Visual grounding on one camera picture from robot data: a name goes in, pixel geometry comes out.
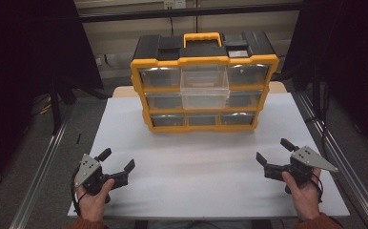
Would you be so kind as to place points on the black horizontal bar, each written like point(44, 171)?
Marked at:
point(125, 16)

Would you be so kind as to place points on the yellow black drawer organizer cabinet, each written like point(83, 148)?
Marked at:
point(204, 52)

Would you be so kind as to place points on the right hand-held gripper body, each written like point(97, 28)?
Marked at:
point(309, 157)

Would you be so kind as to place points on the black metal stand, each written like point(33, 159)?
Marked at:
point(55, 108)

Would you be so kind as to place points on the aluminium floor rail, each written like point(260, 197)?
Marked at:
point(352, 183)
point(36, 184)

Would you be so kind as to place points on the set of closed clear drawers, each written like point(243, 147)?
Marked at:
point(159, 77)

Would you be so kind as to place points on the white wall socket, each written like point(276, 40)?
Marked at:
point(174, 4)

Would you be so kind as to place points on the person's right hand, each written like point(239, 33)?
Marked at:
point(306, 198)

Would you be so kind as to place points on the person's left hand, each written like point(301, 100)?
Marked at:
point(93, 205)

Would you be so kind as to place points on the clear plastic pulled-out drawer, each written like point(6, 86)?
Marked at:
point(204, 95)

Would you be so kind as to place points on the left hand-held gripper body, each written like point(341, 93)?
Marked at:
point(88, 168)

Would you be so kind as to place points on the black curtain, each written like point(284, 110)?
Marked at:
point(13, 63)
point(357, 63)

